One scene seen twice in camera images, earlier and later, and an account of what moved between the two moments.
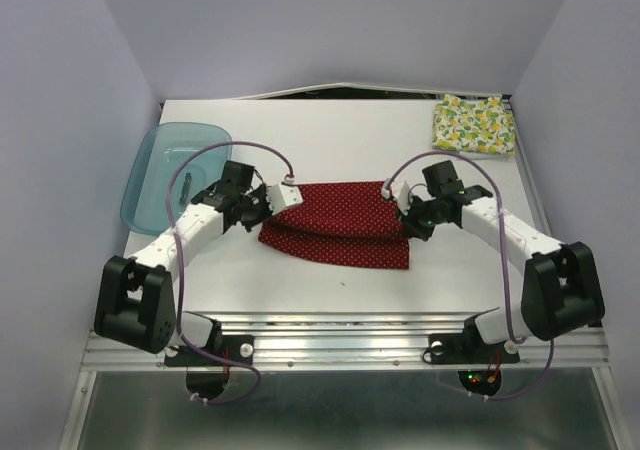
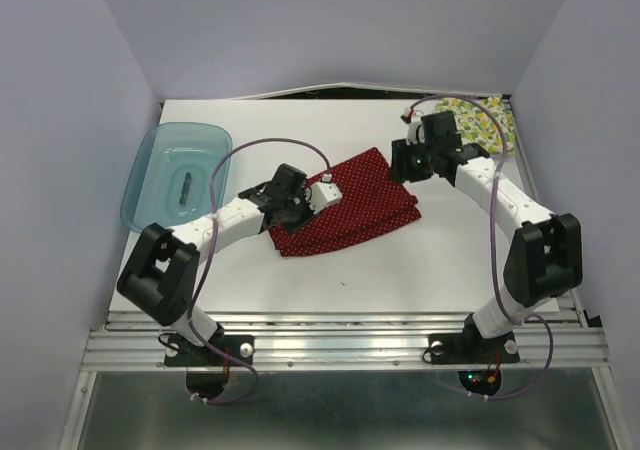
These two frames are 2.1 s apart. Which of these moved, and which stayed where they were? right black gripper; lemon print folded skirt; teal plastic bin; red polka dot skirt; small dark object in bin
Moved: red polka dot skirt; right black gripper
Stayed: lemon print folded skirt; small dark object in bin; teal plastic bin
